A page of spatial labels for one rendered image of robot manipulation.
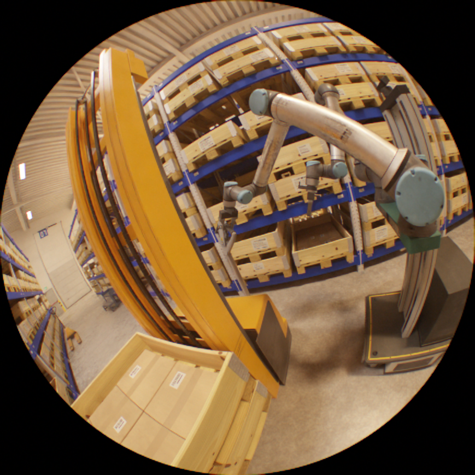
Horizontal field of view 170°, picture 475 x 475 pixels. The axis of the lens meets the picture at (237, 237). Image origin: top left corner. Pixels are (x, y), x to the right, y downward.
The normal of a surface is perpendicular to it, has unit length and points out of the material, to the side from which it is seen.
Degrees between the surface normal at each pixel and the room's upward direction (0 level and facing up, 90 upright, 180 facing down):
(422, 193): 94
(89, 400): 90
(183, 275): 90
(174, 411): 0
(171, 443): 0
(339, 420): 0
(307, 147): 90
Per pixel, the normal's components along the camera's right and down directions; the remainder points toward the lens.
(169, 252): 0.87, -0.26
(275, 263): -0.29, 0.37
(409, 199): -0.73, 0.51
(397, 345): -0.38, -0.89
